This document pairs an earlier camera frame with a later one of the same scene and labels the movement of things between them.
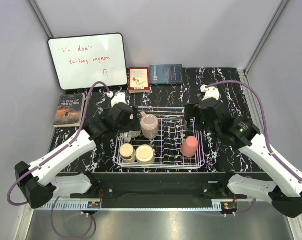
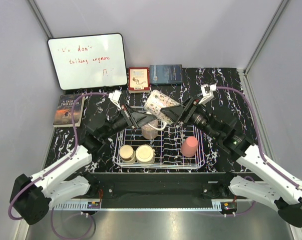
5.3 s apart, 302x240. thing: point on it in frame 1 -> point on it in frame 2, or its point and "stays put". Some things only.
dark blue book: [166, 74] stays put
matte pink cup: [189, 146] stays put
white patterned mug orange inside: [127, 136] -> [157, 100]
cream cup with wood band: [127, 153] stays put
